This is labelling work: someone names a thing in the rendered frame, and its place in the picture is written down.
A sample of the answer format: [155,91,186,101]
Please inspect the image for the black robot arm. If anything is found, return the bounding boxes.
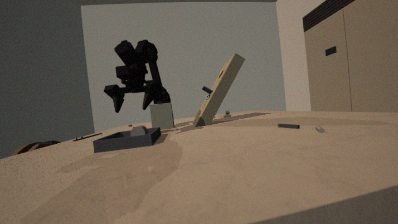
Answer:
[114,40,171,104]

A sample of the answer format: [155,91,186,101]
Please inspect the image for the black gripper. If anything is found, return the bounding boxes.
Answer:
[104,72,162,113]

